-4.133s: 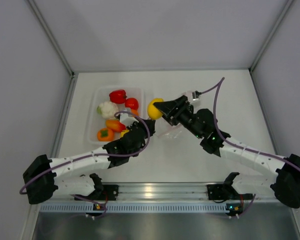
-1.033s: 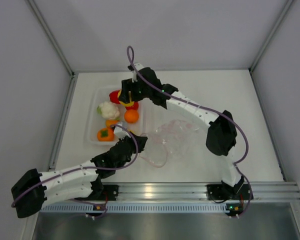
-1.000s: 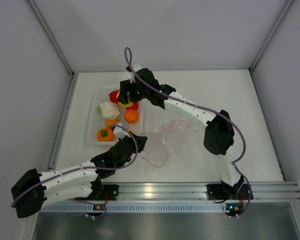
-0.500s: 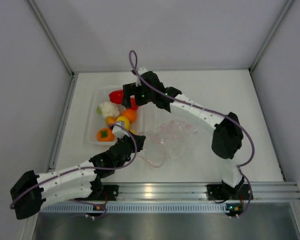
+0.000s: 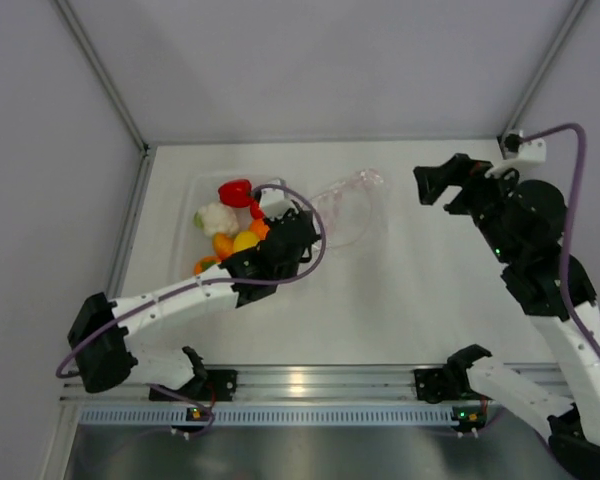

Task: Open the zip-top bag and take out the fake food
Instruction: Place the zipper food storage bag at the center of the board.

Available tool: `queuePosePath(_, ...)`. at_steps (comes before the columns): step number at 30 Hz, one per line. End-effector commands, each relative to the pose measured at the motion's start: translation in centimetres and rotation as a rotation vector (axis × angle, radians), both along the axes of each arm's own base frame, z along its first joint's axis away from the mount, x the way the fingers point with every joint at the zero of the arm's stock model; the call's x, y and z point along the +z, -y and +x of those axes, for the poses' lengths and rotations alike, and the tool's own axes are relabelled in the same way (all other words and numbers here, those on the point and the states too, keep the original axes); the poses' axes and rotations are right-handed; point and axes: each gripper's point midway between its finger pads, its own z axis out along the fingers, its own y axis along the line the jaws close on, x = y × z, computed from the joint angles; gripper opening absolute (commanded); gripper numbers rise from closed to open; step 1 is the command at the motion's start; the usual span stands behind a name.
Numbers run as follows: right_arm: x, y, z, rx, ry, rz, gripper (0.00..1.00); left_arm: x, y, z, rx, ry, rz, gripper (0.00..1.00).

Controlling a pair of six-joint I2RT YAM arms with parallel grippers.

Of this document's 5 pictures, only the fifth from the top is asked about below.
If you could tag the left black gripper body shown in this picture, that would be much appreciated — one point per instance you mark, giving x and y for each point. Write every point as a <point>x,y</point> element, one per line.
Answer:
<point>290,273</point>

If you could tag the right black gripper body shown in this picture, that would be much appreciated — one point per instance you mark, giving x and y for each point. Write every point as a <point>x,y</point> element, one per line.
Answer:
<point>484,197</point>

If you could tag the fake orange fruit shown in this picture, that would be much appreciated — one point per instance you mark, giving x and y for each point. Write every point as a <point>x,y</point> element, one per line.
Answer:
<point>259,228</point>

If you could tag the small yellow fake fruit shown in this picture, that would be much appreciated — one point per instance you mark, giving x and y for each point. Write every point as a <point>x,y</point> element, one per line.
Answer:
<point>245,240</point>

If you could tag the fake red strawberry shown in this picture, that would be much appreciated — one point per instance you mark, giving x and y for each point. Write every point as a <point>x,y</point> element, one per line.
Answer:
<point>223,245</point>

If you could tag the clear zip top bag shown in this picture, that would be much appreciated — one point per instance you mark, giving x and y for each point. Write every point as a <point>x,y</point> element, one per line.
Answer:
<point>353,211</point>

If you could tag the fake red bell pepper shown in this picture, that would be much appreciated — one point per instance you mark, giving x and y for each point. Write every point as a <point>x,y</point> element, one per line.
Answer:
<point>236,193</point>

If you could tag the fake white cauliflower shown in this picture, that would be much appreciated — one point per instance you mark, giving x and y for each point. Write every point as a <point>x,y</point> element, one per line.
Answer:
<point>216,218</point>

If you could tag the fake orange bell pepper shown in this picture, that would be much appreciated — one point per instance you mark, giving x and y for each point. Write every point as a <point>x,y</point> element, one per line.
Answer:
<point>205,263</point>

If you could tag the fake red tomato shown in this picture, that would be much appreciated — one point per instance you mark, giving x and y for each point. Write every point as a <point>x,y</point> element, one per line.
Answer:
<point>255,211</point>

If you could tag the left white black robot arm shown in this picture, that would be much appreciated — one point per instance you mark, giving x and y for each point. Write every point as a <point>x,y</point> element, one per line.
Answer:
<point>112,340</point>

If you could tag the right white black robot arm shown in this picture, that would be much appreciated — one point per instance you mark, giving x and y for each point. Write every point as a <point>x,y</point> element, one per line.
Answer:
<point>522,222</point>

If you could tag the white plastic basket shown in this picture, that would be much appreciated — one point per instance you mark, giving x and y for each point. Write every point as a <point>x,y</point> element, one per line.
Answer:
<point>190,243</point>

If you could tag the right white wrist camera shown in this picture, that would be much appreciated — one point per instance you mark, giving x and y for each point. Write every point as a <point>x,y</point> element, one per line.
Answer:
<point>518,154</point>

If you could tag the aluminium mounting rail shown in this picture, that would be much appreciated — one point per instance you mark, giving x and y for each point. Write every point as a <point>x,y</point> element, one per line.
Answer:
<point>309,384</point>

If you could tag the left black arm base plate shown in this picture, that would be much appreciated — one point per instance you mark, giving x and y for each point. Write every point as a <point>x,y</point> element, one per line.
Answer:
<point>220,384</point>

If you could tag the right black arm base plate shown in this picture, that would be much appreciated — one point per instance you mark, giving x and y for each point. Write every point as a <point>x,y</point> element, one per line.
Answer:
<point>435,385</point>

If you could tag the white slotted cable duct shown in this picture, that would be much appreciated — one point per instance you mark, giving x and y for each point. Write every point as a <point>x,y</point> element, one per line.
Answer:
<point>233,415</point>

